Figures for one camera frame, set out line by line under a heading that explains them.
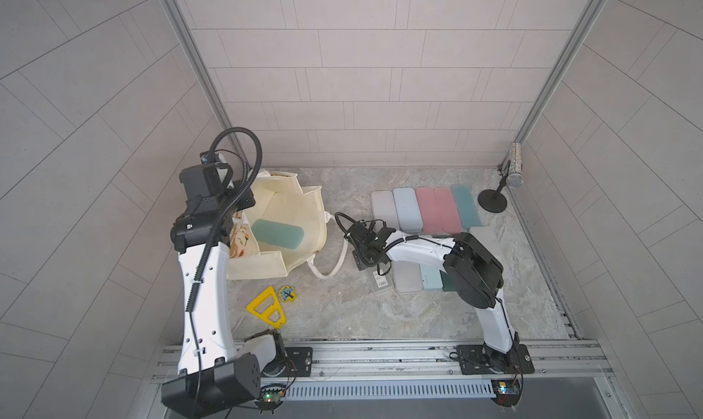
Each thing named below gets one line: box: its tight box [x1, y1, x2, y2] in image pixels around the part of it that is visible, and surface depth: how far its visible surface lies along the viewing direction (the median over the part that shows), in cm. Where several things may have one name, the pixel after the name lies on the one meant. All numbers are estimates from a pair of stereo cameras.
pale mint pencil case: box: [392, 186, 424, 234], surface depth 102 cm
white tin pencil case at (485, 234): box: [468, 225, 501, 262], surface depth 98 cm
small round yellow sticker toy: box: [279, 285, 298, 303], surface depth 83 cm
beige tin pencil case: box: [392, 260, 424, 294], surface depth 86 cm
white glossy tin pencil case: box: [371, 190, 401, 231], surface depth 104 cm
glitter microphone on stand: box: [477, 141, 525, 214], surface depth 106 cm
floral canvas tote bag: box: [227, 170, 349, 280], surface depth 84 cm
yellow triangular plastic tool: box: [245, 285, 287, 330], surface depth 80 cm
